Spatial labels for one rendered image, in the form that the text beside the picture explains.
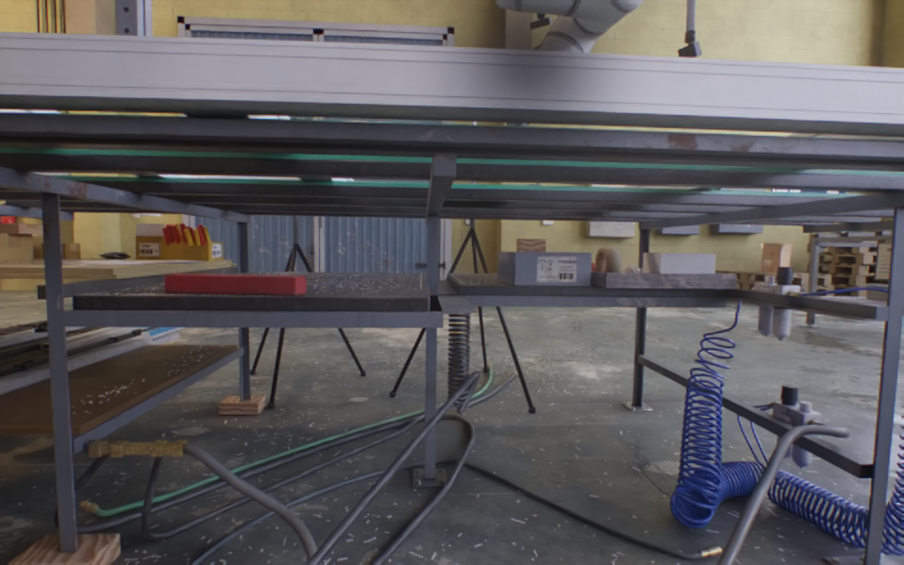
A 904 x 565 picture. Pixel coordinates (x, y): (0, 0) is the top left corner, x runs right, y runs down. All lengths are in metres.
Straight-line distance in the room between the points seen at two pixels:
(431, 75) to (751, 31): 9.02
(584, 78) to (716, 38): 8.55
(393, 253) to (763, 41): 6.80
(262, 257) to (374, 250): 1.67
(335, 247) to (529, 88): 6.68
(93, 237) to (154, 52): 7.54
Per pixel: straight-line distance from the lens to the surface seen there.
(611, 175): 0.93
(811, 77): 0.78
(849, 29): 10.57
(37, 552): 1.40
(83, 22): 8.75
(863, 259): 8.18
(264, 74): 0.63
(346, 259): 7.16
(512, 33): 7.54
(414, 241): 7.07
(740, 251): 8.84
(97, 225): 8.15
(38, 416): 1.44
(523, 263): 1.36
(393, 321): 0.96
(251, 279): 1.08
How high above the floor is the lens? 0.69
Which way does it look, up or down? 4 degrees down
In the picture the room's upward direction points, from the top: 1 degrees clockwise
